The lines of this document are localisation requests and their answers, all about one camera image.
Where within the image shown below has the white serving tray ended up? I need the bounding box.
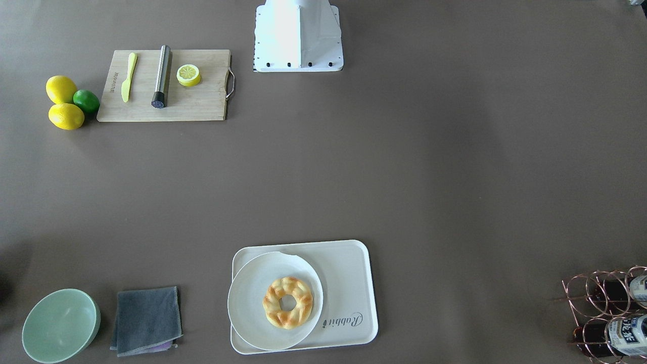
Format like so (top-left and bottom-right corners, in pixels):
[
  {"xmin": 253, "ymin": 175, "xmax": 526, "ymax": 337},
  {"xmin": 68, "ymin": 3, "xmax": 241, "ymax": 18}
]
[{"xmin": 230, "ymin": 240, "xmax": 379, "ymax": 355}]

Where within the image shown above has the tea bottle in rack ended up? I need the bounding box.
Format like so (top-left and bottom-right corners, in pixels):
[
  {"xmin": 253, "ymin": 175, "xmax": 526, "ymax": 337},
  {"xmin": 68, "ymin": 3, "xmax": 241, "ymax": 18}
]
[
  {"xmin": 573, "ymin": 315, "xmax": 646, "ymax": 359},
  {"xmin": 603, "ymin": 275, "xmax": 646, "ymax": 310}
]

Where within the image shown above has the white round plate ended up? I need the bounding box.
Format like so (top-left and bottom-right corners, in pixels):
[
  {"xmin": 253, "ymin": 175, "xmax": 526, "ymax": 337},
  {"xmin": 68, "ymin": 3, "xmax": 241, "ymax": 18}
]
[{"xmin": 228, "ymin": 252, "xmax": 324, "ymax": 351}]

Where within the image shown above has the bamboo cutting board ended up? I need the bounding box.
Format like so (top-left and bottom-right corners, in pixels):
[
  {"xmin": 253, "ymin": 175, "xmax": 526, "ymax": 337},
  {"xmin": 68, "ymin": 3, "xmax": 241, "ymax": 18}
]
[{"xmin": 97, "ymin": 49, "xmax": 231, "ymax": 122}]

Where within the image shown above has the half lemon slice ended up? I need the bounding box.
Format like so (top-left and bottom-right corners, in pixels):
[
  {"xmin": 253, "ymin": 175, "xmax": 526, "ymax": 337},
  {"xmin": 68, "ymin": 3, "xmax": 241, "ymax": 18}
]
[{"xmin": 176, "ymin": 64, "xmax": 201, "ymax": 87}]

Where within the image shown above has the steel muddler stick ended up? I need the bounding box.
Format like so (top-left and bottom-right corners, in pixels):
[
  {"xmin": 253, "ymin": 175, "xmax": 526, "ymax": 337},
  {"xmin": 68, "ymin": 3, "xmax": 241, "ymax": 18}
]
[{"xmin": 151, "ymin": 44, "xmax": 172, "ymax": 109}]

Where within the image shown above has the yellow plastic knife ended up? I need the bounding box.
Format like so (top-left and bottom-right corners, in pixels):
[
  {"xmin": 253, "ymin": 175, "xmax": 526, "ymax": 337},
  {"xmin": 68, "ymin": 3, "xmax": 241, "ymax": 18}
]
[{"xmin": 121, "ymin": 52, "xmax": 138, "ymax": 102}]

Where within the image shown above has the green lime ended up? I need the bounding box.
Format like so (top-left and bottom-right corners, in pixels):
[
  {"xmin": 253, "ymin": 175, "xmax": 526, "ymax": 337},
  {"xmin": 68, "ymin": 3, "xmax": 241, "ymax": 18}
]
[{"xmin": 72, "ymin": 89, "xmax": 100, "ymax": 114}]

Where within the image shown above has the yellow lemon outer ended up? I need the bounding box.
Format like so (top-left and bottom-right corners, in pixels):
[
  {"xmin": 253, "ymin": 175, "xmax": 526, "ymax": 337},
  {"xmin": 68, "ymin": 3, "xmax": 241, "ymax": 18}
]
[{"xmin": 48, "ymin": 103, "xmax": 85, "ymax": 130}]

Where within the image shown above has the yellow lemon near board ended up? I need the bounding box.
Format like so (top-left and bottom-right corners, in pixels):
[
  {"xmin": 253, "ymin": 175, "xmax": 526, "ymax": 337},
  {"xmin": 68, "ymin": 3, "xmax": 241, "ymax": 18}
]
[{"xmin": 45, "ymin": 75, "xmax": 78, "ymax": 104}]

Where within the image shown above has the mint green bowl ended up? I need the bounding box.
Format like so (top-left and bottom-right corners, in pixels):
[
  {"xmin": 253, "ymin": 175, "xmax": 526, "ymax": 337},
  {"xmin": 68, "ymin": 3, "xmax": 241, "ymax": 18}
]
[{"xmin": 22, "ymin": 289, "xmax": 100, "ymax": 363}]

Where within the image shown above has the braided ring bread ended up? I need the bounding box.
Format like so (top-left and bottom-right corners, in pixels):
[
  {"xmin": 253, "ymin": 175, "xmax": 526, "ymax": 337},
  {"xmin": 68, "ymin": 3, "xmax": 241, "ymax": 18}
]
[{"xmin": 262, "ymin": 276, "xmax": 314, "ymax": 330}]

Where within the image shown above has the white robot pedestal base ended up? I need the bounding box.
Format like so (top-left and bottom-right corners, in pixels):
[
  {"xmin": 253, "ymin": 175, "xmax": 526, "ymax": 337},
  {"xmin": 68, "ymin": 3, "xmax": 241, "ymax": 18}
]
[{"xmin": 253, "ymin": 1, "xmax": 344, "ymax": 72}]

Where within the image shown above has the copper wire bottle rack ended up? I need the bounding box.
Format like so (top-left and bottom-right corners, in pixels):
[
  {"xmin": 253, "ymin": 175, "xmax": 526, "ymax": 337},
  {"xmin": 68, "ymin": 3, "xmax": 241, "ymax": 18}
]
[{"xmin": 562, "ymin": 265, "xmax": 646, "ymax": 363}]

